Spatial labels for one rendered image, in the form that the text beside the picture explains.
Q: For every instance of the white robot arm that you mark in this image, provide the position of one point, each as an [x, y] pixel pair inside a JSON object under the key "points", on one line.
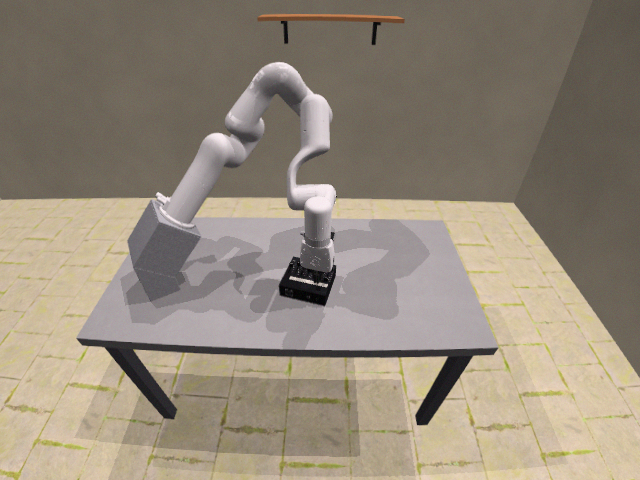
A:
{"points": [[218, 150]]}

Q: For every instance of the black lighting desk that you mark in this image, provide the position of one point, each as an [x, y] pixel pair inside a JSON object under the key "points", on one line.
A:
{"points": [[297, 283]]}

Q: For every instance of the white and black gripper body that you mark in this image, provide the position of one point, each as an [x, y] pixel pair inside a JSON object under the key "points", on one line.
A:
{"points": [[316, 258]]}

